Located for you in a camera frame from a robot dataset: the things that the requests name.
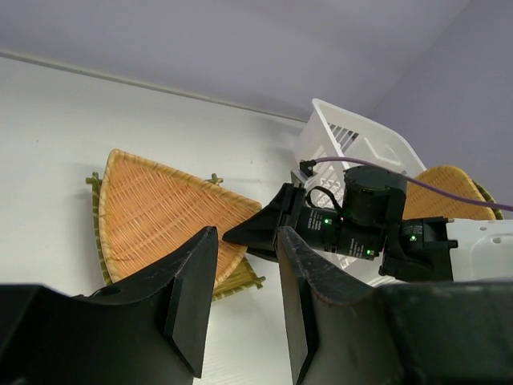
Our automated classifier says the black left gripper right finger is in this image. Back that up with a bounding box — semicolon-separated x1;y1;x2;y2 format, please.
276;227;512;384

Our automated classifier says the curved green-rimmed bamboo plate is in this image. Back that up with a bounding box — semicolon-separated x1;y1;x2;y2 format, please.
403;165;504;220

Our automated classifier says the square green-rimmed bamboo plate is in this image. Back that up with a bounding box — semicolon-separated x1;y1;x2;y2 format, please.
85;172;265;302

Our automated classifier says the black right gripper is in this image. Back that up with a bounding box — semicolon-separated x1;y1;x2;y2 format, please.
222;184;342;263

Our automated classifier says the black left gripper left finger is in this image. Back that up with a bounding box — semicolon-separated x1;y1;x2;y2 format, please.
1;226;218;384

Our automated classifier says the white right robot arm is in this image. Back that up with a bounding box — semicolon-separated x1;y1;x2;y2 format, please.
223;165;512;282

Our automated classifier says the orange woven bamboo plate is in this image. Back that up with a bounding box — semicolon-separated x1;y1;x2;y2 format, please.
98;149;261;282

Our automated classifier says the white plastic dish rack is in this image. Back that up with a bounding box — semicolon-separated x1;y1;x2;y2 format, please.
293;99;426;287

